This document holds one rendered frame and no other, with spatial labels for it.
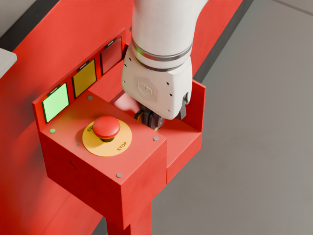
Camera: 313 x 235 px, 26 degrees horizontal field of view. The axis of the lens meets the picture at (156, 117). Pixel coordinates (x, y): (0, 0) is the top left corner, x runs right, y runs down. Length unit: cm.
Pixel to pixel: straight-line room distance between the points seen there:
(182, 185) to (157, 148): 92
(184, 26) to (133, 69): 14
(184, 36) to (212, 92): 124
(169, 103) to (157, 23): 15
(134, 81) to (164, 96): 5
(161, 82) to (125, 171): 13
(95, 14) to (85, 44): 6
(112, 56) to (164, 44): 20
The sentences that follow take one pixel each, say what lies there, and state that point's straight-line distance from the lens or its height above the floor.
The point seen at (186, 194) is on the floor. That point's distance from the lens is 187.
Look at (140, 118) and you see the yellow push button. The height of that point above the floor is 73.
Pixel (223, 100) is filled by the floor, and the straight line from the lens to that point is 209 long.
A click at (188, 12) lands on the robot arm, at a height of 99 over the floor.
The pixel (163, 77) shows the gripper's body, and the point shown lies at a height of 88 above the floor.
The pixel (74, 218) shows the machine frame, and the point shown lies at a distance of 154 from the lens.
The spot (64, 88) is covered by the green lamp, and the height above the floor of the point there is 83.
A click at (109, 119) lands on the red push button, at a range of 97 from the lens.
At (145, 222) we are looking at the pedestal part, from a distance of 124.
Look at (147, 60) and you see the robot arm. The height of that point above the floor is 91.
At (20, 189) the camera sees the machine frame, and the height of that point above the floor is 54.
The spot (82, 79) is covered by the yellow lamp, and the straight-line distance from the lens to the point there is 102.
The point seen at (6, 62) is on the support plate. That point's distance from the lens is 80.
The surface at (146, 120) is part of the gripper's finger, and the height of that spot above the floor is 74.
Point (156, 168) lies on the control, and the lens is 101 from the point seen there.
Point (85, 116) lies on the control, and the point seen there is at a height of 78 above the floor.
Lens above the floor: 155
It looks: 50 degrees down
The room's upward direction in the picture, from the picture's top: straight up
